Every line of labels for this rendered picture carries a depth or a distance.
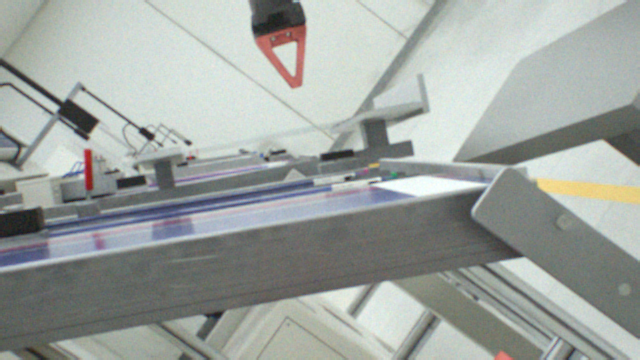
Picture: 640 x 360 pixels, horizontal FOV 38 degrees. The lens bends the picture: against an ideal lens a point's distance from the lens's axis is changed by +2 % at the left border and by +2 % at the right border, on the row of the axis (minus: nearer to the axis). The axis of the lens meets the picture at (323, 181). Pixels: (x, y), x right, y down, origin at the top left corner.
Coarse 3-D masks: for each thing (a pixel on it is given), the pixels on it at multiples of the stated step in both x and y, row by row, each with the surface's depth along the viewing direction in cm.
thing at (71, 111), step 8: (64, 104) 111; (72, 104) 111; (64, 112) 111; (72, 112) 111; (80, 112) 111; (88, 112) 111; (72, 120) 111; (80, 120) 111; (88, 120) 111; (96, 120) 111; (80, 128) 111; (88, 128) 111
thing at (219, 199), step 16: (240, 192) 132; (256, 192) 132; (272, 192) 133; (144, 208) 131; (160, 208) 131; (176, 208) 131; (192, 208) 132; (48, 224) 129; (64, 224) 130; (80, 224) 130
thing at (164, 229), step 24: (336, 192) 99; (360, 192) 93; (384, 192) 88; (408, 192) 83; (432, 192) 79; (192, 216) 98; (216, 216) 92; (240, 216) 87; (264, 216) 82; (288, 216) 78; (48, 240) 96; (72, 240) 91; (96, 240) 86; (120, 240) 82; (144, 240) 78; (0, 264) 77
